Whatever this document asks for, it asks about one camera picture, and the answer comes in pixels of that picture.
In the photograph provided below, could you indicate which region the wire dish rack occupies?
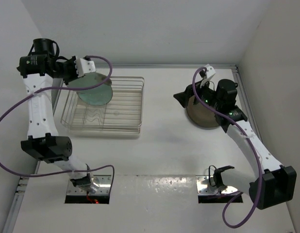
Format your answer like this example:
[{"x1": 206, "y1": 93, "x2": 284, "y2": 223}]
[{"x1": 61, "y1": 76, "x2": 144, "y2": 137}]

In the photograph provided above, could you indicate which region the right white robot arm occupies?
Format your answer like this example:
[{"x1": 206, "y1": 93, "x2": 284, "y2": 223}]
[{"x1": 173, "y1": 79, "x2": 297, "y2": 210}]

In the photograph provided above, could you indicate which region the metal base plate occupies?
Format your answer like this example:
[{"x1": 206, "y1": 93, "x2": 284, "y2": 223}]
[
  {"x1": 66, "y1": 175, "x2": 112, "y2": 196},
  {"x1": 196, "y1": 175, "x2": 239, "y2": 197}
]

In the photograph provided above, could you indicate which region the aluminium frame rail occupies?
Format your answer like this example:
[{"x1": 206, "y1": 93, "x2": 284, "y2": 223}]
[{"x1": 232, "y1": 65, "x2": 263, "y2": 142}]

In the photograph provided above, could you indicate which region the brown speckled plate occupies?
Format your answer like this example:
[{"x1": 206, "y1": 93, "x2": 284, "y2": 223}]
[{"x1": 185, "y1": 96, "x2": 219, "y2": 129}]

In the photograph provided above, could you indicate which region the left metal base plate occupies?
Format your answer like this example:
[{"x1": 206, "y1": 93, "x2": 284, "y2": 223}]
[{"x1": 66, "y1": 175, "x2": 112, "y2": 196}]

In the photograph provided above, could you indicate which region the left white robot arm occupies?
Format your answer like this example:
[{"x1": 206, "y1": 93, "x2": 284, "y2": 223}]
[{"x1": 17, "y1": 38, "x2": 95, "y2": 193}]

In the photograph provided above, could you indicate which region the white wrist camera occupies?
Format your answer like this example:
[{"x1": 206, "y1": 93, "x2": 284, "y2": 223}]
[
  {"x1": 199, "y1": 64, "x2": 216, "y2": 87},
  {"x1": 75, "y1": 58, "x2": 96, "y2": 78}
]

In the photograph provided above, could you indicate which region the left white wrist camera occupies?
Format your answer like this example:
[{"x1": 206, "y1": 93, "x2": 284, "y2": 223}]
[{"x1": 75, "y1": 58, "x2": 96, "y2": 78}]

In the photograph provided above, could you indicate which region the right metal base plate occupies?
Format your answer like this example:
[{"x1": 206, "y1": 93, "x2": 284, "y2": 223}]
[{"x1": 196, "y1": 175, "x2": 239, "y2": 197}]

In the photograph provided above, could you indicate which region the teal flower plate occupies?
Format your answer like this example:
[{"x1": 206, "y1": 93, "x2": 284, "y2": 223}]
[
  {"x1": 67, "y1": 72, "x2": 112, "y2": 93},
  {"x1": 77, "y1": 84, "x2": 113, "y2": 106}
]

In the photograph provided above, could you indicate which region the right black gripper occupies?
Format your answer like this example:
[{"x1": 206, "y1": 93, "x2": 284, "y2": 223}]
[{"x1": 174, "y1": 77, "x2": 222, "y2": 110}]

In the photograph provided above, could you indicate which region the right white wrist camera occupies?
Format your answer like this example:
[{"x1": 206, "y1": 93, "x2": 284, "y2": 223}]
[{"x1": 199, "y1": 64, "x2": 216, "y2": 87}]

